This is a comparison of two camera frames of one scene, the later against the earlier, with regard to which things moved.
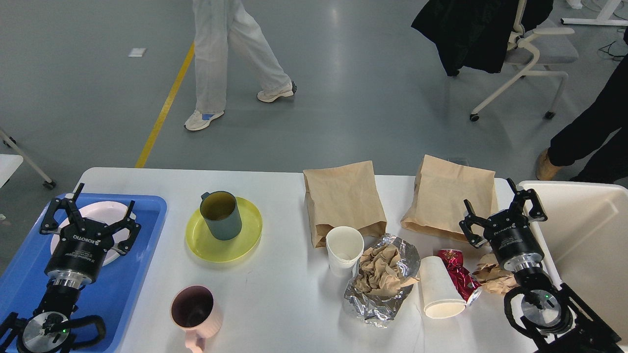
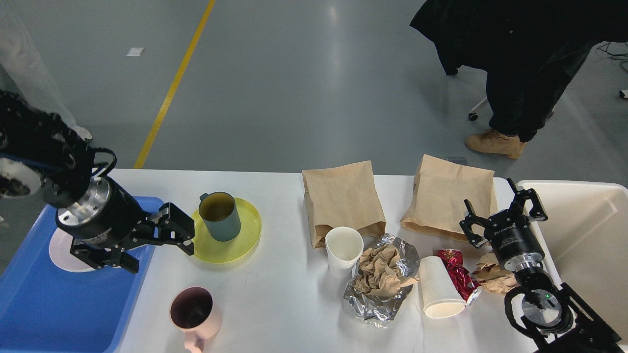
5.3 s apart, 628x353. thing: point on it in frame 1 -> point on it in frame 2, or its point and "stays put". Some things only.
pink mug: (195, 310) stays put
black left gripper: (80, 250) -> (105, 214)
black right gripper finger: (476, 240) stays put
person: (607, 116) -> (530, 50)
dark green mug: (220, 211) stays put
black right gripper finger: (537, 213) stays put
